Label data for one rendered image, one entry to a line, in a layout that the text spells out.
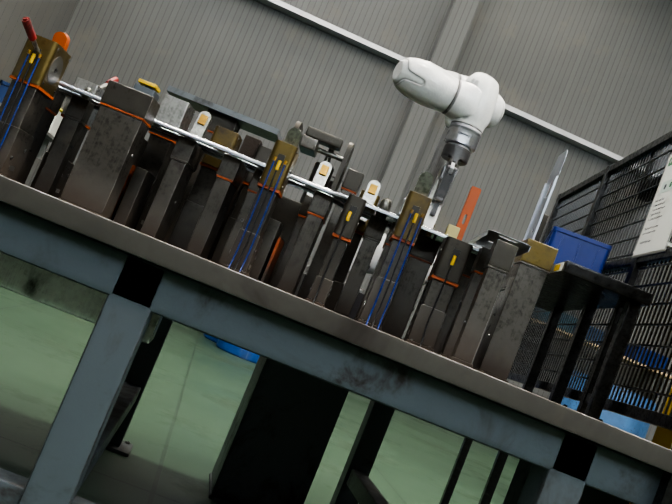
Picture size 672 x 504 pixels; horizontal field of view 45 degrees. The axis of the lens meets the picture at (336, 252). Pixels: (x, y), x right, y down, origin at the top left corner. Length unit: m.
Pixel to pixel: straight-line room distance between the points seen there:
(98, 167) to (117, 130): 0.10
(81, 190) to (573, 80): 9.53
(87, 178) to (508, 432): 1.17
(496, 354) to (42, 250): 1.12
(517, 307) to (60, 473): 1.14
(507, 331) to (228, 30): 8.58
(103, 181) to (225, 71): 8.17
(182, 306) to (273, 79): 8.84
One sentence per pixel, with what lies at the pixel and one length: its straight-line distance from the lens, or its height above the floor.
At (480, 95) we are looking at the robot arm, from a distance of 2.24.
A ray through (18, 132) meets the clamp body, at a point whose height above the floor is 0.82.
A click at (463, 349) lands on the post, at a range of 1.80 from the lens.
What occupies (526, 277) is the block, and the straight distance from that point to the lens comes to 2.07.
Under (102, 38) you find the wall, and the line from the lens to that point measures 10.38.
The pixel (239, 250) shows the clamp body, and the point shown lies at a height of 0.76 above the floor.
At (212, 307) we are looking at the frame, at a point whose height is 0.63.
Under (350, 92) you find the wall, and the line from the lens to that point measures 10.29.
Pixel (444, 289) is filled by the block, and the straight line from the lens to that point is 1.97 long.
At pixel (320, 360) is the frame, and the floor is 0.61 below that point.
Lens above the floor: 0.68
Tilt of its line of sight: 5 degrees up
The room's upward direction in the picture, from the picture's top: 22 degrees clockwise
